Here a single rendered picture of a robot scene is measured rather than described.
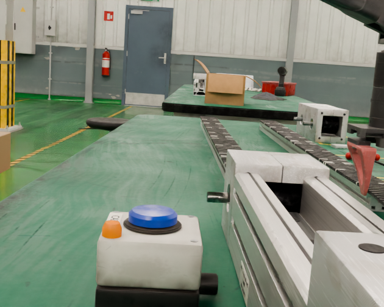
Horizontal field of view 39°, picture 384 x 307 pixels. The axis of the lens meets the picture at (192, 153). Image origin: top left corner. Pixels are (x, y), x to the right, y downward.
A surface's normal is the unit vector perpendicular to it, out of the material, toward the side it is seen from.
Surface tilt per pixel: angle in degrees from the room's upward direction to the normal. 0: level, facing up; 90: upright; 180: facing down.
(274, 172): 90
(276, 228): 0
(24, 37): 90
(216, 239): 0
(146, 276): 90
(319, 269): 90
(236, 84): 69
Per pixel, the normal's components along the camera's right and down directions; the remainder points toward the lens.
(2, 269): 0.07, -0.98
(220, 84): -0.04, -0.22
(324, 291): -1.00, -0.06
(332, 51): -0.04, 0.16
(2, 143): 1.00, 0.07
